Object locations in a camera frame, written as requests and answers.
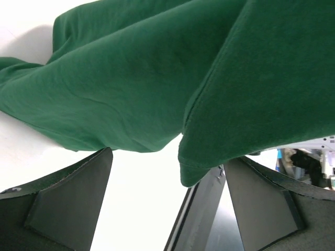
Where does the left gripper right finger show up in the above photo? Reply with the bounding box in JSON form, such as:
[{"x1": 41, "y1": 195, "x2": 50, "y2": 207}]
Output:
[{"x1": 224, "y1": 157, "x2": 334, "y2": 251}]

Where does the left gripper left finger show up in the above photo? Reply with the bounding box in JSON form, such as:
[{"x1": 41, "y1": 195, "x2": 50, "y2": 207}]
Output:
[{"x1": 1, "y1": 148, "x2": 113, "y2": 251}]

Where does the green t shirt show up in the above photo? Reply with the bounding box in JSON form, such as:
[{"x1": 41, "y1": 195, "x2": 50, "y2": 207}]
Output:
[{"x1": 1, "y1": 1, "x2": 334, "y2": 187}]

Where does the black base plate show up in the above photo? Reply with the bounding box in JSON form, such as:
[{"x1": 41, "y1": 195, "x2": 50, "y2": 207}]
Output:
[{"x1": 163, "y1": 164, "x2": 243, "y2": 251}]

